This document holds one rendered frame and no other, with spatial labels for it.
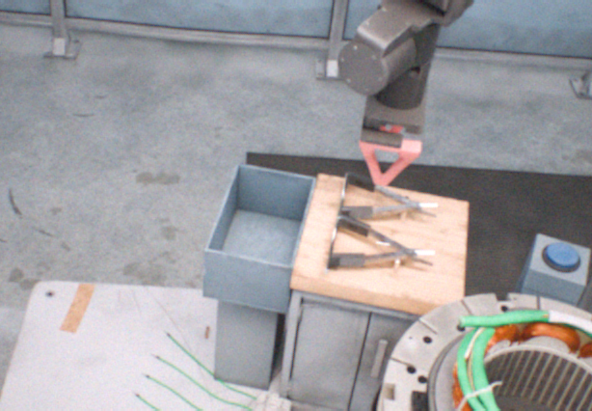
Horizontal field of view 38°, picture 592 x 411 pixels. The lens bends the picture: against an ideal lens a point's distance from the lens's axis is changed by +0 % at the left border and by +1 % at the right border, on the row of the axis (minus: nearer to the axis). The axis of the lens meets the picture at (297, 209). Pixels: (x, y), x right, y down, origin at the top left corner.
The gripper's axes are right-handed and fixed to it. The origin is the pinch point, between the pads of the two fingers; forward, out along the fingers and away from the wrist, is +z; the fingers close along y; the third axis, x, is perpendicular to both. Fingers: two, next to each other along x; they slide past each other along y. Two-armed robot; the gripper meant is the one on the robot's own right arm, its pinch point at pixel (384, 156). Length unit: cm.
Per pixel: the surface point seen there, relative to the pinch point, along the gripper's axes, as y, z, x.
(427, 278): 10.0, 8.9, 7.4
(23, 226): -86, 117, -93
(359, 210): 3.4, 6.2, -1.8
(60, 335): 7, 38, -41
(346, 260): 11.8, 6.6, -2.4
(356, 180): -2.5, 6.6, -2.7
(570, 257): -0.1, 11.0, 25.7
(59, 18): -176, 103, -114
